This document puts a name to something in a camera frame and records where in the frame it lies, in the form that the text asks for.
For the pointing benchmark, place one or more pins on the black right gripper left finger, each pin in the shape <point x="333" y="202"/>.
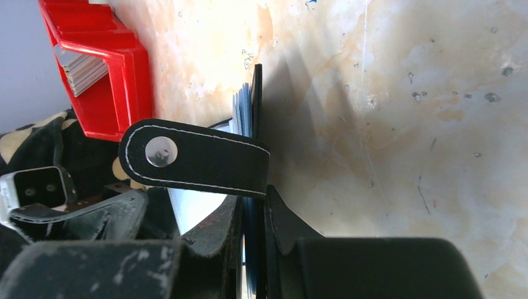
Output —
<point x="123" y="268"/>

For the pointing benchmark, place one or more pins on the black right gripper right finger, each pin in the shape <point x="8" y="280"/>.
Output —
<point x="302" y="263"/>

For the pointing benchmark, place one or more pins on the black floral blanket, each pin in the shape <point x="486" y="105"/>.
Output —
<point x="60" y="140"/>

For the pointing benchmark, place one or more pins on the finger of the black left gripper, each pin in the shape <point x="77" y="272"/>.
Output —
<point x="115" y="218"/>

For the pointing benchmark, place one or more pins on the black leather card holder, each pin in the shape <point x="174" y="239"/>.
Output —
<point x="172" y="155"/>

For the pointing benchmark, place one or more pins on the stack of silver cards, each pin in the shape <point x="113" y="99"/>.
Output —
<point x="81" y="70"/>

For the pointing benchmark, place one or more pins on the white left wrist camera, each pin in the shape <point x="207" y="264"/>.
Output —
<point x="30" y="186"/>

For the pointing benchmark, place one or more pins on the red plastic bin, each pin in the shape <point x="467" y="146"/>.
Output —
<point x="125" y="94"/>

